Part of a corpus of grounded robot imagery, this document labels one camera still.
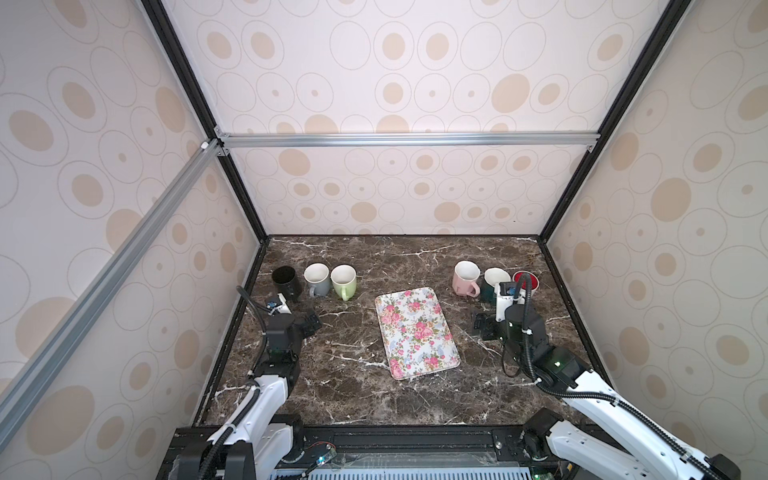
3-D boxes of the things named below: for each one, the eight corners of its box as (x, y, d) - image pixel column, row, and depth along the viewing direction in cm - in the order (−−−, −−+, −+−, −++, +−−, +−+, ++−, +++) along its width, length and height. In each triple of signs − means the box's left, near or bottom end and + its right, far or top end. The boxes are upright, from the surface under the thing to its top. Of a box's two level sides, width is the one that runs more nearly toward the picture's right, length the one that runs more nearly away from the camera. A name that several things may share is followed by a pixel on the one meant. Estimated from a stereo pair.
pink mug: (453, 305, 102) (459, 287, 93) (449, 280, 109) (454, 260, 100) (476, 305, 102) (484, 287, 93) (470, 280, 109) (477, 260, 100)
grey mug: (311, 305, 101) (305, 289, 94) (308, 281, 108) (302, 264, 100) (335, 300, 103) (330, 284, 95) (330, 277, 109) (326, 259, 101)
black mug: (275, 305, 102) (266, 290, 95) (281, 282, 108) (274, 266, 101) (299, 305, 102) (292, 290, 95) (304, 282, 108) (298, 266, 101)
